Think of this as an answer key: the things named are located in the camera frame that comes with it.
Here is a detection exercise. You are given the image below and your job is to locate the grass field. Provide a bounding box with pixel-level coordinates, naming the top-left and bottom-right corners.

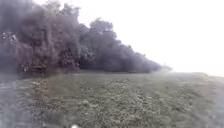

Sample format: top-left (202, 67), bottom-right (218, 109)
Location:
top-left (0, 70), bottom-right (224, 128)

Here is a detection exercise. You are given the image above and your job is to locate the wood of trees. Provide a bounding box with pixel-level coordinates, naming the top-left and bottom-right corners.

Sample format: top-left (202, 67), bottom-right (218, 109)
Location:
top-left (0, 0), bottom-right (173, 77)

